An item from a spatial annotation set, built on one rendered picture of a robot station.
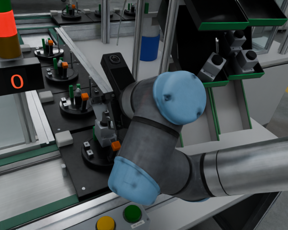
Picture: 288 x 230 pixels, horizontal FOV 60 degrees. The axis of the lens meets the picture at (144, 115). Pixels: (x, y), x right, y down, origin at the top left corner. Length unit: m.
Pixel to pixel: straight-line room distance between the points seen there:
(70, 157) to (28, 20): 1.41
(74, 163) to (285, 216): 1.69
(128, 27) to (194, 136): 1.31
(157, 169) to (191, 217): 0.48
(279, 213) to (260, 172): 1.75
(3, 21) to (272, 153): 0.56
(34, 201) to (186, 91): 0.55
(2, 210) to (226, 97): 0.76
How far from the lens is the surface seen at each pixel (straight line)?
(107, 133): 0.70
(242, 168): 0.40
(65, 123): 0.89
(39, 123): 0.92
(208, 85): 0.71
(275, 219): 2.09
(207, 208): 0.84
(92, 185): 0.70
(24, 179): 0.82
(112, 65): 0.52
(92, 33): 1.88
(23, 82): 0.68
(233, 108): 0.94
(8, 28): 0.63
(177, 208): 0.81
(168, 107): 0.32
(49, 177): 0.80
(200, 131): 0.83
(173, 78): 0.33
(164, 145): 0.34
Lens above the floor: 1.52
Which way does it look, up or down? 37 degrees down
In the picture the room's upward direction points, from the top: 7 degrees clockwise
